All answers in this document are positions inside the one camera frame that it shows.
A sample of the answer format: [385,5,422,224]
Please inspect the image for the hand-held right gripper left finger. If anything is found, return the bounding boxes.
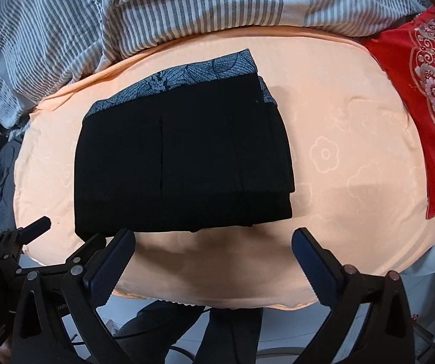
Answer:
[10,228,136,364]

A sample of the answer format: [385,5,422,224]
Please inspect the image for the person's right leg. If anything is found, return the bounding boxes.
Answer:
[206,307,265,364]

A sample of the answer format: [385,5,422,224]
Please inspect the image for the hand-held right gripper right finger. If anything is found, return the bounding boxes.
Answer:
[291,227,427,364]

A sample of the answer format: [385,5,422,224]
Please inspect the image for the grey striped quilt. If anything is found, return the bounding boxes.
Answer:
[0,0,430,130]

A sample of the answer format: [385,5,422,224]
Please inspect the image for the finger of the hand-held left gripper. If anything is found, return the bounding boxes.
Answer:
[0,216,52,262]
[14,234,107,277]

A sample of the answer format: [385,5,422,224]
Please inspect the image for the peach blanket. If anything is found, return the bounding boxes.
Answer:
[12,26,435,308]

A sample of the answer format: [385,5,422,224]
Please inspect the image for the person's left leg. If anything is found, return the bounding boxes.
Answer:
[117,299,210,364]

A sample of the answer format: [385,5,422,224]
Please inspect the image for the dark grey cloth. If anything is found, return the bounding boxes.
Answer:
[0,110,32,232]

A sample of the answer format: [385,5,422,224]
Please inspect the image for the person's leg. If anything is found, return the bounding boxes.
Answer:
[206,307,265,364]
[117,299,210,364]

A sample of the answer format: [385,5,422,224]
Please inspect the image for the red embroidered pillow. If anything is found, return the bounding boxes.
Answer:
[362,6,435,221]

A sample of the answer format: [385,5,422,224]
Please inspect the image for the black pants with patterned waistband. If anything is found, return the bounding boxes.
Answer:
[74,48,296,240]

